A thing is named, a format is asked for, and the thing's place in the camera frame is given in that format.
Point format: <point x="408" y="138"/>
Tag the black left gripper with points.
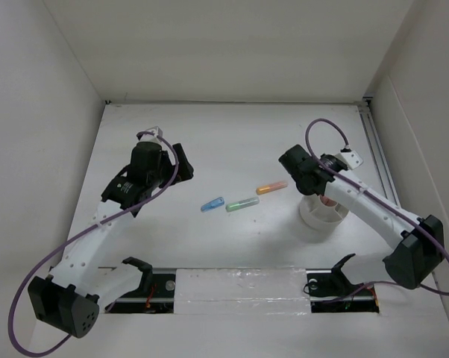
<point x="184" y="170"/>

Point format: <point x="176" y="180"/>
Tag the yellow capped pink highlighter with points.
<point x="271" y="187"/>

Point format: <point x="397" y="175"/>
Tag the green capped highlighter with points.
<point x="242" y="204"/>

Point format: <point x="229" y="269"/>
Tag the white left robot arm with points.
<point x="76" y="291"/>

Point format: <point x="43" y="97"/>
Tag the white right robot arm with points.
<point x="413" y="255"/>

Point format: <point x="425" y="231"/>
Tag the white round divided container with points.
<point x="321" y="213"/>

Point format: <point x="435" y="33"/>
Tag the blue correction tape dispenser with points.
<point x="211" y="205"/>

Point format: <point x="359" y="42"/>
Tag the white foam front board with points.
<point x="238" y="291"/>

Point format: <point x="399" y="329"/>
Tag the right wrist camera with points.
<point x="350" y="158"/>

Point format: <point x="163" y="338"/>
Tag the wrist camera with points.
<point x="150" y="135"/>
<point x="350" y="158"/>

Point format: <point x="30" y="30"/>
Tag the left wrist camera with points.
<point x="150" y="135"/>

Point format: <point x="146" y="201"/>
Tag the aluminium rail at table edge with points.
<point x="377" y="152"/>

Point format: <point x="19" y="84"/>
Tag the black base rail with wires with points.
<point x="327" y="289"/>

